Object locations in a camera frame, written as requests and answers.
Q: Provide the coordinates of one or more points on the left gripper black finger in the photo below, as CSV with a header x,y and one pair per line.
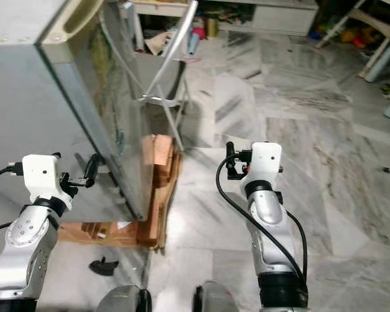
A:
x,y
94,170

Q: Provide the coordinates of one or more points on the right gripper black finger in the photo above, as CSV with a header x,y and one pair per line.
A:
x,y
229,151

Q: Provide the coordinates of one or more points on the brown wooden fridge stand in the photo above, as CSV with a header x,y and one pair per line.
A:
x,y
159,188

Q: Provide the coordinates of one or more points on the grey fridge body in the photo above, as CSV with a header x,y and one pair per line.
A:
x,y
26,97

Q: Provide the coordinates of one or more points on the small black floor object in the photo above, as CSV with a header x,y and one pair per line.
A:
x,y
104,266

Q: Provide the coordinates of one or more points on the gold can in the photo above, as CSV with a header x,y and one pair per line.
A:
x,y
212,27

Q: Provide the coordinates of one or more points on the silver left robot leg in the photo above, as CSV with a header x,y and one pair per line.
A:
x,y
123,300

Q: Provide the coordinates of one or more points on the silver robot leg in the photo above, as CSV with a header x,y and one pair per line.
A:
x,y
216,298
123,300

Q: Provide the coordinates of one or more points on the tan paper piece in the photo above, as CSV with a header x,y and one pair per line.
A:
x,y
158,43

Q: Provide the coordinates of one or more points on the silver right robot leg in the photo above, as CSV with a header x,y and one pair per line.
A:
x,y
216,298

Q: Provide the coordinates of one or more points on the white low cabinet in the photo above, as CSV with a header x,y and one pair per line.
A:
x,y
273,19

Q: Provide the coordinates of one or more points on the yellow toy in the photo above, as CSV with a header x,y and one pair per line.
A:
x,y
351,36

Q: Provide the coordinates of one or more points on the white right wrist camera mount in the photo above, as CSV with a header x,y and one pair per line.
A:
x,y
265,159

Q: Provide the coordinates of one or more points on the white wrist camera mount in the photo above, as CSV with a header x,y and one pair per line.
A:
x,y
40,175
265,159

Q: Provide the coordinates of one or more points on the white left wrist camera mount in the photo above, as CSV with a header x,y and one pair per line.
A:
x,y
40,175

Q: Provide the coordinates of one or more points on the light wooden chair frame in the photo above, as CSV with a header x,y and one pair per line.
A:
x,y
377,23

